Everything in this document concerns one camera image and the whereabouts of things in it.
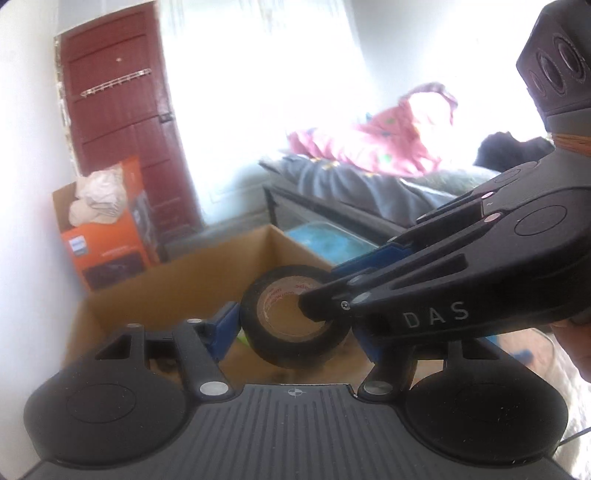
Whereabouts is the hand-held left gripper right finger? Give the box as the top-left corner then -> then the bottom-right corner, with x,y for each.
352,323 -> 520,403

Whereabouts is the beige crumpled cloth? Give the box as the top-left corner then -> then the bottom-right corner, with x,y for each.
69,168 -> 129,227

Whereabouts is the large brown cardboard box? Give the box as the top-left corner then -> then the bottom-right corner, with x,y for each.
62,224 -> 386,384

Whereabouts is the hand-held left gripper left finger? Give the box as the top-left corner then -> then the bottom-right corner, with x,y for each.
92,301 -> 242,403

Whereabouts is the dark red wooden door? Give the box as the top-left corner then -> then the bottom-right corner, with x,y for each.
54,0 -> 205,259

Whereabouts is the pink blanket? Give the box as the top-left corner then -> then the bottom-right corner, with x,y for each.
286,82 -> 459,179

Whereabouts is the orange appliance box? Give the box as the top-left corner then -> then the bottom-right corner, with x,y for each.
52,156 -> 163,295

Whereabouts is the person's right hand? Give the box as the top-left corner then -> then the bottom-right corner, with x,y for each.
549,318 -> 591,386

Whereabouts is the dark cloth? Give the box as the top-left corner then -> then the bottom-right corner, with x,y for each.
473,131 -> 555,169

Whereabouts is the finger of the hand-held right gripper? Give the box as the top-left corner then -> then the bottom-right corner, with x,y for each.
332,161 -> 540,281
298,251 -> 468,324

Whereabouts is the metal hook rail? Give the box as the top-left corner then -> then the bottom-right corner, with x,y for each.
80,68 -> 153,99

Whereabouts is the black tape roll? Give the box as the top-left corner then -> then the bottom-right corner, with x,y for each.
240,264 -> 354,369

